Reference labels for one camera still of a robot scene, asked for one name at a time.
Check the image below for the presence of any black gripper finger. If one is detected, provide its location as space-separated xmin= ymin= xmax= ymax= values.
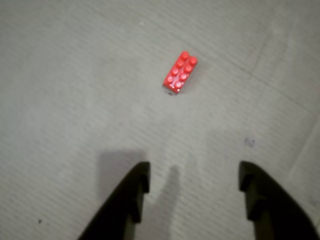
xmin=238 ymin=160 xmax=320 ymax=240
xmin=77 ymin=161 xmax=152 ymax=240

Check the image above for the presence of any brown corrugated cardboard sheet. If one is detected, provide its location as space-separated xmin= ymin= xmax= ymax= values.
xmin=0 ymin=0 xmax=320 ymax=240

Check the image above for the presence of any red lego block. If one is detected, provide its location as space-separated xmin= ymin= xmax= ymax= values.
xmin=161 ymin=50 xmax=199 ymax=97

